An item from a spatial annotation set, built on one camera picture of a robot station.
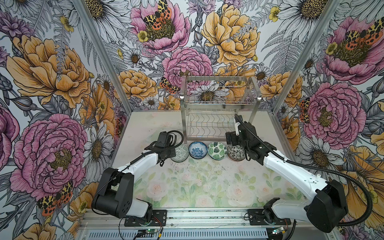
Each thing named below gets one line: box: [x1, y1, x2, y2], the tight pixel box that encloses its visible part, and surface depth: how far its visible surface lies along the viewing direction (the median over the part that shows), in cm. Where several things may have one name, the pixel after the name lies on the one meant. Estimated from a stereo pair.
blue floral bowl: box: [188, 141, 208, 159], surface depth 96 cm
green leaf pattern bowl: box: [207, 141, 228, 161], surface depth 96 cm
